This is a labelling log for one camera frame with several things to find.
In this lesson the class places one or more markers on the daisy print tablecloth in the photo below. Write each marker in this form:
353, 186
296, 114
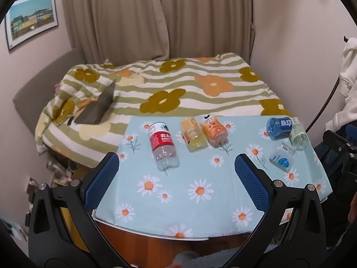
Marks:
195, 187

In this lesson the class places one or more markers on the red label water bottle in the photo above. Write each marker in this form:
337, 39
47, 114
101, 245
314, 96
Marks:
163, 145

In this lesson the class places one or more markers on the striped flower blanket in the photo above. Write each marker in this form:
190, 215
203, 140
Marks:
173, 95

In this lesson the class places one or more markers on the grey laptop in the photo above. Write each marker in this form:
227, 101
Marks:
96, 107

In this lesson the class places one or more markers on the orange drink bottle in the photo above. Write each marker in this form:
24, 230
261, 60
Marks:
214, 130

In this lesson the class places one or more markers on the clear bottle blue label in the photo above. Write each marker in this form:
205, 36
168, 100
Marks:
283, 157

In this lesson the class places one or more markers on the pile of papers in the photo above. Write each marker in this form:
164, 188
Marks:
57, 171

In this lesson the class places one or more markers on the framed wall picture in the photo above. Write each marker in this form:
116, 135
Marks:
32, 19

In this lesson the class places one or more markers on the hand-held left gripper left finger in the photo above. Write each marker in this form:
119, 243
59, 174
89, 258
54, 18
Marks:
101, 182

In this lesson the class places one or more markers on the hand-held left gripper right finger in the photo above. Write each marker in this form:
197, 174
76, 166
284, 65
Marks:
252, 184

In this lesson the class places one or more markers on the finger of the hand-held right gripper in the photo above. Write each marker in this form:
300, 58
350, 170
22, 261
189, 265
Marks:
339, 145

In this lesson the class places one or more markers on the yellow drink bottle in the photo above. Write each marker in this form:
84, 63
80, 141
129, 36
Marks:
192, 135

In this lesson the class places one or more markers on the white garment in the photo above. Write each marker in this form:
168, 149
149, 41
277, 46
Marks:
345, 83

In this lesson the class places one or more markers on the clear green bottle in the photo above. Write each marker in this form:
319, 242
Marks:
298, 136

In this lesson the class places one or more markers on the blue drink bottle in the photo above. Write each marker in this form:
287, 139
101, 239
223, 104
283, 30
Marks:
279, 128

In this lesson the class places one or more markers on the beige curtain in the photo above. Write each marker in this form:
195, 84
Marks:
156, 16

